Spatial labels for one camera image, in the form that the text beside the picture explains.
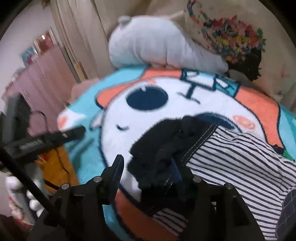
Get navy striped kids pants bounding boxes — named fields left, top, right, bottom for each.
left=127, top=115, right=296, bottom=241

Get white-gloved left hand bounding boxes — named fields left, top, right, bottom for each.
left=5, top=163, right=48, bottom=225

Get pink wardrobe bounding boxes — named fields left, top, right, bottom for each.
left=1, top=45, right=77, bottom=131

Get turquoise cartoon character blanket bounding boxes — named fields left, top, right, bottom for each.
left=57, top=67, right=295, bottom=240

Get beige curtain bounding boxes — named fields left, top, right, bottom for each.
left=50, top=1, right=164, bottom=79

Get beige floral print cushion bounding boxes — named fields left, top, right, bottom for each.
left=185, top=1, right=295, bottom=102

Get grey plush pillow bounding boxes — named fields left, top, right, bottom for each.
left=108, top=16, right=228, bottom=74

